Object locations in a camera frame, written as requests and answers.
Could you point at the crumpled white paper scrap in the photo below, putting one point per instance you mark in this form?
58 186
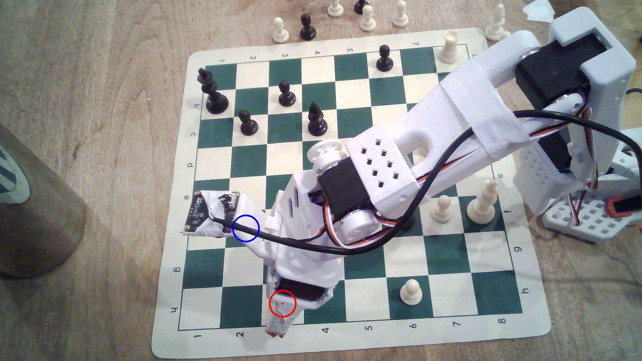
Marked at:
537 10

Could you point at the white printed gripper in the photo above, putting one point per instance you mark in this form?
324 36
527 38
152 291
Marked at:
298 292

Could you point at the taped wrist camera board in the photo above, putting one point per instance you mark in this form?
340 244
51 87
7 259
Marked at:
205 210

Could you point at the white printed robot arm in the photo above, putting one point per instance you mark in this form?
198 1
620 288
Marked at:
386 165

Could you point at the black chess king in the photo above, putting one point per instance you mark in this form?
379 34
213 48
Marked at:
216 103

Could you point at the black chess bishop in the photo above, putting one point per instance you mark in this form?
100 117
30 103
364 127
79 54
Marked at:
317 125

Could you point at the white perforated base plate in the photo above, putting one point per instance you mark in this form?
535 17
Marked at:
602 228

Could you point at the brown cup with green logo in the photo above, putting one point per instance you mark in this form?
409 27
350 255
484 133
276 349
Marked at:
35 215

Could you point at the white chess bishop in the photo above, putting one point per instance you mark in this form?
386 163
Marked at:
481 213

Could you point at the green white chess mat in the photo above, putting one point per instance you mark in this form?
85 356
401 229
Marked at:
361 150

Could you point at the white chess knight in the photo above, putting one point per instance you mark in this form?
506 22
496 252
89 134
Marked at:
494 31

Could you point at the orange black clamp part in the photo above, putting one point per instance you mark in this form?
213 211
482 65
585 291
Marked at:
622 205

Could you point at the white chess rook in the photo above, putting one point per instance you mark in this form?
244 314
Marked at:
449 50

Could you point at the white chess pawn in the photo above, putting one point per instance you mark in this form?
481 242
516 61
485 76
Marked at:
442 213
367 22
400 19
281 34
411 296
335 9

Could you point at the black chess pawn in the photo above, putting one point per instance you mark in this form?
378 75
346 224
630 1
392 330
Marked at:
287 98
308 32
248 128
360 7
384 62

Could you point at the white tape strip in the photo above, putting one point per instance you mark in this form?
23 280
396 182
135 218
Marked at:
481 110

